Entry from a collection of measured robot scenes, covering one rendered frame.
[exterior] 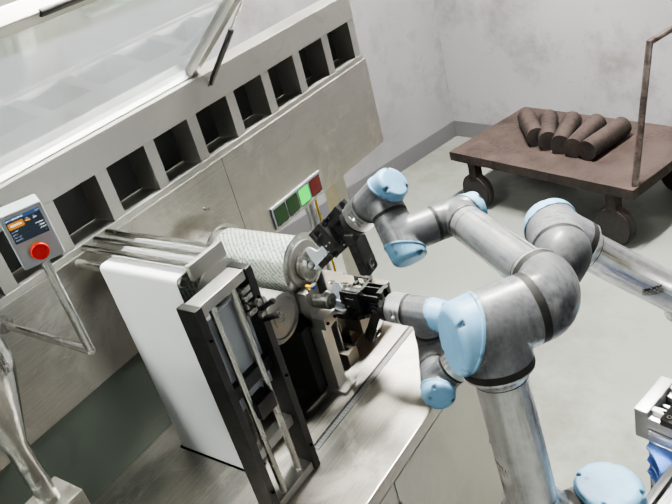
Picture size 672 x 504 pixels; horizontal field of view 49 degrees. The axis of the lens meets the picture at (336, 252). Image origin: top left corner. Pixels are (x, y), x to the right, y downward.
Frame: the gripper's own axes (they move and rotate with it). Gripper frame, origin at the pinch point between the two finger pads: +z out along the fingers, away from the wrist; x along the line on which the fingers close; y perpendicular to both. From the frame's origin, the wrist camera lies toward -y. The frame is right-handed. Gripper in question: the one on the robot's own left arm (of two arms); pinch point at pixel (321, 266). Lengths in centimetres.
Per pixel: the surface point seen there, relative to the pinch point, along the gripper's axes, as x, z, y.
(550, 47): -317, 84, -2
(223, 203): -9.4, 22.5, 30.5
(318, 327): 7.6, 7.7, -9.8
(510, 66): -324, 115, 7
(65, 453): 59, 40, 10
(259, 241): 3.4, 6.0, 14.7
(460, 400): -12, 13, -50
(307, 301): 7.4, 3.8, -3.5
